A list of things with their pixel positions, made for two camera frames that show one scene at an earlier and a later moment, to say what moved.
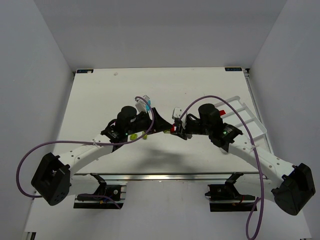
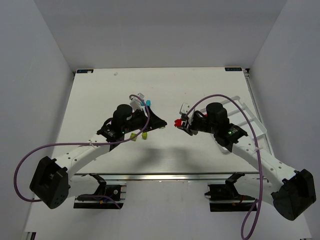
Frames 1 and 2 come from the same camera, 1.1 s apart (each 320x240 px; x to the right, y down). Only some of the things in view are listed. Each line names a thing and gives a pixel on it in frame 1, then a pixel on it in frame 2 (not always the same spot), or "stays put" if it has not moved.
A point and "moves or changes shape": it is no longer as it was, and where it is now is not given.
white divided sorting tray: (234, 112) stays put
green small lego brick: (145, 136) stays put
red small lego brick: (173, 129) moves or changes shape
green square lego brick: (133, 136) stays put
